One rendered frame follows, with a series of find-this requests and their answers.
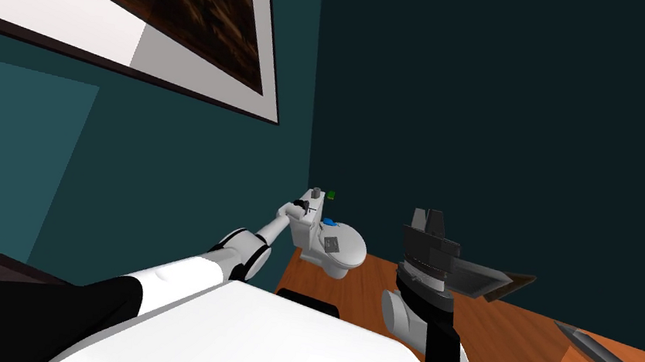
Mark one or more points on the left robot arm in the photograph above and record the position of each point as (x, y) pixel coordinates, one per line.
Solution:
(185, 275)

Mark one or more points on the small blue object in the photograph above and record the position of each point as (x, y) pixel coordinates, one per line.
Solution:
(329, 222)

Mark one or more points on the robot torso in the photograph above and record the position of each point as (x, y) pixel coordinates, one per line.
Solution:
(251, 346)

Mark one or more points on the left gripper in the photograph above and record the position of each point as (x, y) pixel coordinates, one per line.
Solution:
(301, 205)

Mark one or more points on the dark grey flat wedge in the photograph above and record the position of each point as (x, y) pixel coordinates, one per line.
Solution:
(475, 279)

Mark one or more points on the small green block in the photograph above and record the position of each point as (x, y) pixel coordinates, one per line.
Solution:
(331, 195)

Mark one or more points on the white toilet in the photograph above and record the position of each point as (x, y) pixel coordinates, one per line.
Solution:
(343, 251)

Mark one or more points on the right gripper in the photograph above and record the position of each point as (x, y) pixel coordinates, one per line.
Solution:
(429, 249)

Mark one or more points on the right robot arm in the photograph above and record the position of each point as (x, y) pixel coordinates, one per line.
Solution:
(439, 346)

